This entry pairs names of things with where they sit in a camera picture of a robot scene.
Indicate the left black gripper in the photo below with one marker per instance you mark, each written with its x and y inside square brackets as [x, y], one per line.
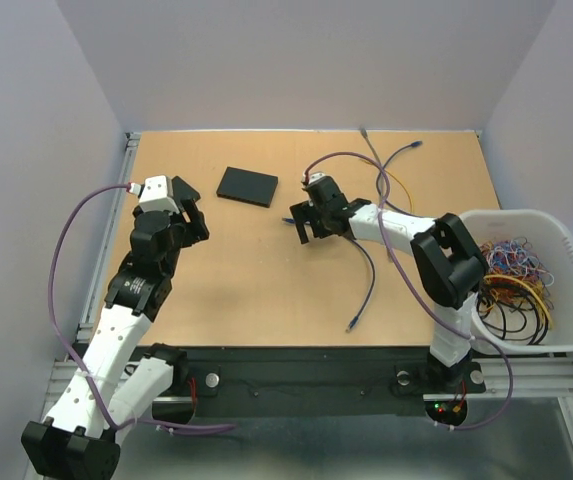
[195, 230]

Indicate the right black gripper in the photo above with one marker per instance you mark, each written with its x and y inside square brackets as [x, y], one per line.
[303, 212]

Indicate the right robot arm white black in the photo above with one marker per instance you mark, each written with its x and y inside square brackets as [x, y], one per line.
[449, 263]

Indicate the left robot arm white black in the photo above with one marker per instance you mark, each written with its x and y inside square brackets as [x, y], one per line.
[81, 435]

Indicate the white plastic bin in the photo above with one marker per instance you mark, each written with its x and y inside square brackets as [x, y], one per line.
[553, 244]

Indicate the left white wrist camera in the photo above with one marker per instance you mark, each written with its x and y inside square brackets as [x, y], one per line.
[157, 195]

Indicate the black network switch centre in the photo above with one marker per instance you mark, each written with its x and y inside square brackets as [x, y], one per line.
[247, 187]

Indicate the aluminium frame rail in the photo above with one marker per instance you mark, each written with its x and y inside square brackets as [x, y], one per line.
[94, 299]

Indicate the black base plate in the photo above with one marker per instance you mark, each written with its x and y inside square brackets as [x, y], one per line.
[256, 382]

